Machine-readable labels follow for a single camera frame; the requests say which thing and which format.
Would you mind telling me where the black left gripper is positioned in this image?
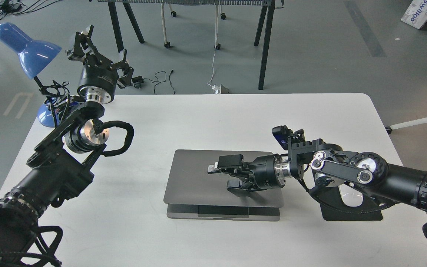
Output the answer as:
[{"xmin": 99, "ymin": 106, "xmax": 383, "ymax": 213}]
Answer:
[{"xmin": 66, "ymin": 25, "xmax": 134, "ymax": 104}]

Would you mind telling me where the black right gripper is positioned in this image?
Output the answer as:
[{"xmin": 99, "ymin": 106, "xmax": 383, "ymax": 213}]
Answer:
[{"xmin": 207, "ymin": 154, "xmax": 286, "ymax": 192}]

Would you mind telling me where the grey laptop notebook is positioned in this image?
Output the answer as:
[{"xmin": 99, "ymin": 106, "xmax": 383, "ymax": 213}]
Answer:
[{"xmin": 164, "ymin": 149, "xmax": 284, "ymax": 221}]

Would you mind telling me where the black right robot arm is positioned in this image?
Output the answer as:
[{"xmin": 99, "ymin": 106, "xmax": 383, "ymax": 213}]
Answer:
[{"xmin": 207, "ymin": 126, "xmax": 427, "ymax": 239}]

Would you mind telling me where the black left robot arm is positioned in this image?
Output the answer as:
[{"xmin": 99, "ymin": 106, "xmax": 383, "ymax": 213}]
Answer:
[{"xmin": 0, "ymin": 25, "xmax": 135, "ymax": 267}]

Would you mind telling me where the blue desk lamp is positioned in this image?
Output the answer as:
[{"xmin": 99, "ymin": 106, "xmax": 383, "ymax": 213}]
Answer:
[{"xmin": 0, "ymin": 23, "xmax": 79, "ymax": 128}]

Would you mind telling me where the black mouse pad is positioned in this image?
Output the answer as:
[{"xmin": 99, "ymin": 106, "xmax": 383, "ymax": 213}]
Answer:
[{"xmin": 316, "ymin": 186, "xmax": 383, "ymax": 221}]

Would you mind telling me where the white computer mouse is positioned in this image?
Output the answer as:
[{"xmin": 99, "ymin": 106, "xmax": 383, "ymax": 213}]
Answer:
[{"xmin": 339, "ymin": 184, "xmax": 363, "ymax": 207}]

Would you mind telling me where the black metal background table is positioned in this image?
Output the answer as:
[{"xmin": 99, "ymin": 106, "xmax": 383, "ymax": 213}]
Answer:
[{"xmin": 102, "ymin": 0, "xmax": 285, "ymax": 90}]

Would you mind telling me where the white cardboard box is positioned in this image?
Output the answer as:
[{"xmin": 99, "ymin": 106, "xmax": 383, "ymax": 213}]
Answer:
[{"xmin": 401, "ymin": 0, "xmax": 427, "ymax": 29}]

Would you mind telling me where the black cable with charger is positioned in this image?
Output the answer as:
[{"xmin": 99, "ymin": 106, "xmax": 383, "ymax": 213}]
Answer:
[{"xmin": 130, "ymin": 70, "xmax": 176, "ymax": 95}]

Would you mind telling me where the white chair frame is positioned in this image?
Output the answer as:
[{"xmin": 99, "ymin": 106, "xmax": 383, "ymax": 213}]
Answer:
[{"xmin": 160, "ymin": 4, "xmax": 226, "ymax": 50}]

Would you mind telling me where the white cable with power adapter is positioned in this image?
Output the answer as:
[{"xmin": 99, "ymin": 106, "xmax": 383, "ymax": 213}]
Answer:
[{"xmin": 206, "ymin": 4, "xmax": 230, "ymax": 95}]

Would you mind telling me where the black cables bundle on floor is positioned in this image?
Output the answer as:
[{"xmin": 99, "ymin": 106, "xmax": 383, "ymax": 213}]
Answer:
[{"xmin": 0, "ymin": 0, "xmax": 64, "ymax": 34}]

